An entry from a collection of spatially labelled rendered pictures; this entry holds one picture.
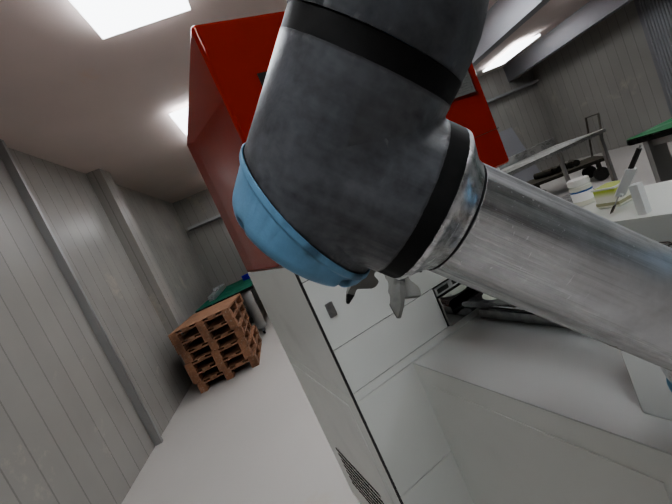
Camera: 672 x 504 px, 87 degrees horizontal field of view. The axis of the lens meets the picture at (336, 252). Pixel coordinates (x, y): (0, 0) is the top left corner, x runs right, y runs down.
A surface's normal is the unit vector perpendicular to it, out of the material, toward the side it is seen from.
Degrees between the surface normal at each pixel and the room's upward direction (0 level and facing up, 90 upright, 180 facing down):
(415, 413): 90
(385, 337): 90
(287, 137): 84
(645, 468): 90
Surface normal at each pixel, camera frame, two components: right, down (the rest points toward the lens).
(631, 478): -0.82, 0.41
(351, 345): 0.40, -0.07
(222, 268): 0.17, 0.04
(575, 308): -0.21, 0.68
